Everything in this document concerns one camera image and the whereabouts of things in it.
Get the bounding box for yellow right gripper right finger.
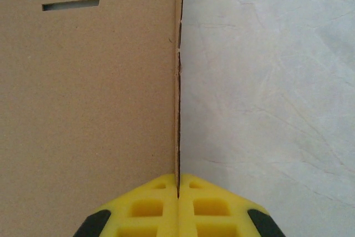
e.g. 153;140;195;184
179;173;286;237

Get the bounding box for brown cardboard box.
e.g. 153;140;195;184
0;0;185;237

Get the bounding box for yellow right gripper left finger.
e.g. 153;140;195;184
73;173;178;237

